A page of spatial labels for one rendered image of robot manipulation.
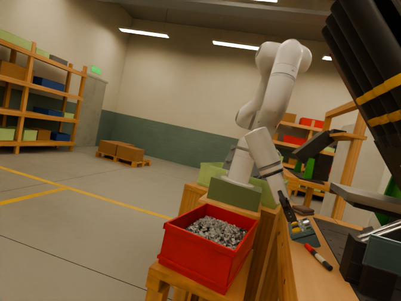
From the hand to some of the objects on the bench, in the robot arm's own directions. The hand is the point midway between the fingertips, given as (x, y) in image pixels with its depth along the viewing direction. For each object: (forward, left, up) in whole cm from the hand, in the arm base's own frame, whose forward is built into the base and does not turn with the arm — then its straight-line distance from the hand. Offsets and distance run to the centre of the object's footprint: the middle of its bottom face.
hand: (290, 214), depth 83 cm
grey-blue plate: (+23, -20, -8) cm, 31 cm away
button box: (+6, +7, -10) cm, 14 cm away
